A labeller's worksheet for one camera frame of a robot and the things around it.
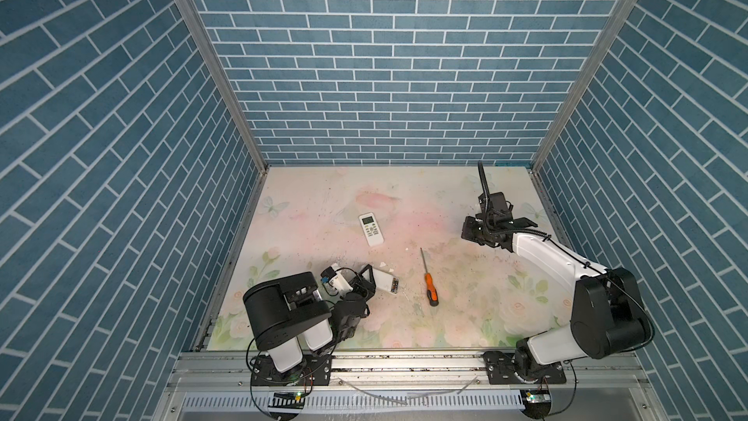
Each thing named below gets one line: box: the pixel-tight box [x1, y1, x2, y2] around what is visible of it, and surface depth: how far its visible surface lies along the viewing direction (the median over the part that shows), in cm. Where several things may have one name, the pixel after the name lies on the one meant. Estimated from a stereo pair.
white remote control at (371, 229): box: [358, 211, 385, 247], surface depth 102 cm
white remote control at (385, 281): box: [372, 267, 400, 295], surface depth 89 cm
